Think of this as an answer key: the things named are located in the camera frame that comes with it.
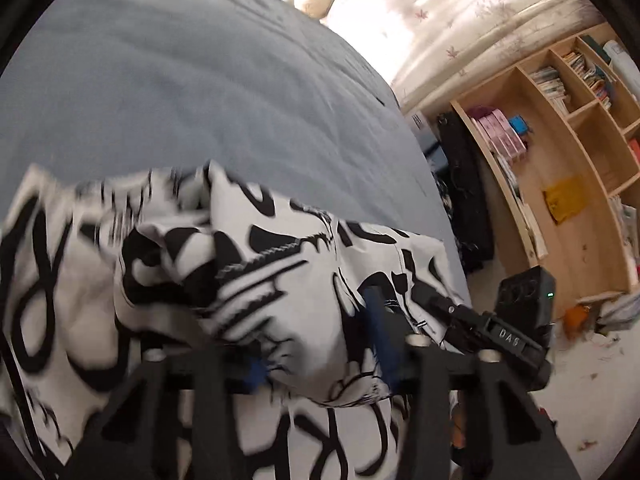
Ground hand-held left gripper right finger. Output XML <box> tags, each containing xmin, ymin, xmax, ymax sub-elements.
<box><xmin>362</xmin><ymin>285</ymin><xmax>583</xmax><ymax>480</ymax></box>

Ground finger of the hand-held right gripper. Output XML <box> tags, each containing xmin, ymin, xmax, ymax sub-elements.
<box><xmin>411</xmin><ymin>280</ymin><xmax>486</xmax><ymax>333</ymax></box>

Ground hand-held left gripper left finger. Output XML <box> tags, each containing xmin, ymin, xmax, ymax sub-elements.
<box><xmin>62</xmin><ymin>347</ymin><xmax>271</xmax><ymax>480</ymax></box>

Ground black white printed hooded jacket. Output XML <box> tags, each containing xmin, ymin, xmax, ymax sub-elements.
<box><xmin>0</xmin><ymin>160</ymin><xmax>473</xmax><ymax>480</ymax></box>

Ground orange round object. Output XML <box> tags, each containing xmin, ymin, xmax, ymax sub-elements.
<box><xmin>564</xmin><ymin>305</ymin><xmax>591</xmax><ymax>341</ymax></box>

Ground white papers pile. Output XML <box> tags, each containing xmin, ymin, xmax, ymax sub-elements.
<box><xmin>495</xmin><ymin>152</ymin><xmax>548</xmax><ymax>261</ymax></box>

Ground grey paper pile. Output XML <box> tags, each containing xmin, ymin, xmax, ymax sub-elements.
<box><xmin>595</xmin><ymin>290</ymin><xmax>640</xmax><ymax>333</ymax></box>

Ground yellow cloth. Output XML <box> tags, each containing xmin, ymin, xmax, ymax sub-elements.
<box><xmin>543</xmin><ymin>175</ymin><xmax>592</xmax><ymax>224</ymax></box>

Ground black white patterned cloth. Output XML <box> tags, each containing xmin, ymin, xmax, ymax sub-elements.
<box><xmin>434</xmin><ymin>172</ymin><xmax>458</xmax><ymax>221</ymax></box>

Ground long black bag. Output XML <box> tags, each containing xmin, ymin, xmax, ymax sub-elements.
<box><xmin>436</xmin><ymin>112</ymin><xmax>496</xmax><ymax>276</ymax></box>

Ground pink drawer boxes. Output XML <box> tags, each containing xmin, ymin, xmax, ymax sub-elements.
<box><xmin>472</xmin><ymin>109</ymin><xmax>528</xmax><ymax>161</ymax></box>

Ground wooden bookshelf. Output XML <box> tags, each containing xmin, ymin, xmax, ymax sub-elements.
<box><xmin>450</xmin><ymin>22</ymin><xmax>640</xmax><ymax>321</ymax></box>

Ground white printed cardboard box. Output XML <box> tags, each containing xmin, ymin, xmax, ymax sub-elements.
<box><xmin>410</xmin><ymin>110</ymin><xmax>450</xmax><ymax>173</ymax></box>

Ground leaf print sheer curtain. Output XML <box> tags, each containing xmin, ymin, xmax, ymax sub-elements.
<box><xmin>287</xmin><ymin>0</ymin><xmax>608</xmax><ymax>116</ymax></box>

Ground blue bed blanket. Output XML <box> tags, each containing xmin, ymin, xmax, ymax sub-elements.
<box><xmin>0</xmin><ymin>0</ymin><xmax>473</xmax><ymax>301</ymax></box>

